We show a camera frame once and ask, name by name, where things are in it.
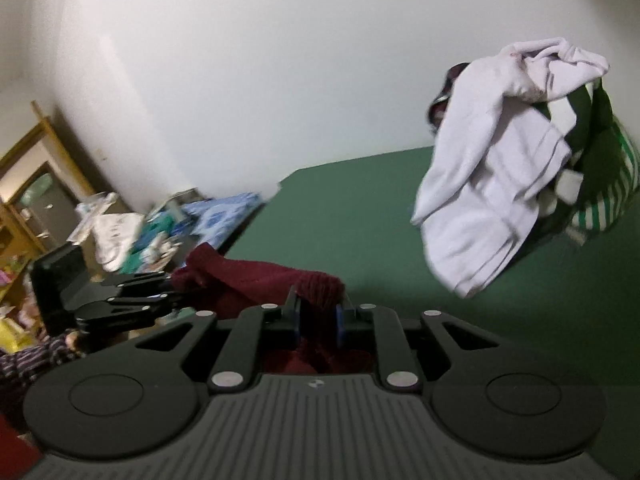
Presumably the white patterned cloth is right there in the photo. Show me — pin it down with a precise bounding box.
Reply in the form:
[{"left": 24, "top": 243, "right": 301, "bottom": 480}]
[{"left": 92, "top": 212, "right": 146, "bottom": 271}]

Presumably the yellow object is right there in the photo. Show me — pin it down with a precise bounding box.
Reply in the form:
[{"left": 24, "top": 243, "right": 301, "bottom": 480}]
[{"left": 0, "top": 319, "right": 32, "bottom": 357}]

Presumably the teal packet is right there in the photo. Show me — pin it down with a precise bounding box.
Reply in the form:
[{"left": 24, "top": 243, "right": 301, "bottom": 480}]
[{"left": 132, "top": 210, "right": 186, "bottom": 271}]

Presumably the white garment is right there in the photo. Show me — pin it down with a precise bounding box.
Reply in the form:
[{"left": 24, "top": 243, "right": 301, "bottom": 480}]
[{"left": 411, "top": 37, "right": 611, "bottom": 298}]

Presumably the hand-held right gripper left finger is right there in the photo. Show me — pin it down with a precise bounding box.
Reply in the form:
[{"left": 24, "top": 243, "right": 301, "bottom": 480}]
[{"left": 135, "top": 285, "right": 303, "bottom": 393}]

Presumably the red cloth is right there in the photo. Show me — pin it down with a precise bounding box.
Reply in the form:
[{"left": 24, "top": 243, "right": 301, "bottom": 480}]
[{"left": 0, "top": 412, "right": 45, "bottom": 480}]

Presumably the blue patterned cloth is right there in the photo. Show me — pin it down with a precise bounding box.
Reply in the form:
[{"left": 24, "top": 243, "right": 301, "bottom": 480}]
[{"left": 182, "top": 191, "right": 266, "bottom": 251}]

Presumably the clear plastic bag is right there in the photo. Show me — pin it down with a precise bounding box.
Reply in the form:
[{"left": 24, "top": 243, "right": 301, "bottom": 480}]
[{"left": 75, "top": 192, "right": 118, "bottom": 241}]

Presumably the dark red sweater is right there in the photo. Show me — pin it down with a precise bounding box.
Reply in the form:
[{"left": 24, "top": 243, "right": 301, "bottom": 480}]
[{"left": 172, "top": 242, "right": 373, "bottom": 376}]

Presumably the green striped garment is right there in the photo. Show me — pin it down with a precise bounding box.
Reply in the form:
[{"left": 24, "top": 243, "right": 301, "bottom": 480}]
[{"left": 510, "top": 72, "right": 640, "bottom": 266}]

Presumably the green blanket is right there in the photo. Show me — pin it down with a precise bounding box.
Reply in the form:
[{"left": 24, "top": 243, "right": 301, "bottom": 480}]
[{"left": 220, "top": 145, "right": 640, "bottom": 480}]

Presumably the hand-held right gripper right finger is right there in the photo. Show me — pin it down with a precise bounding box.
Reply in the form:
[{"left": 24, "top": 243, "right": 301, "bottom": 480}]
[{"left": 335, "top": 302, "right": 501, "bottom": 393}]

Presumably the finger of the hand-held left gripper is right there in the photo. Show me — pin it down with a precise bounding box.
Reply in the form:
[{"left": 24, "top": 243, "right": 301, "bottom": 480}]
[
  {"left": 92, "top": 270, "right": 173, "bottom": 306},
  {"left": 75, "top": 292, "right": 173, "bottom": 336}
]

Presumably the wooden cabinet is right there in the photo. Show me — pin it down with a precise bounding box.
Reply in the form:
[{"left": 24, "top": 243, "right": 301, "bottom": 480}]
[{"left": 0, "top": 100, "right": 96, "bottom": 311}]

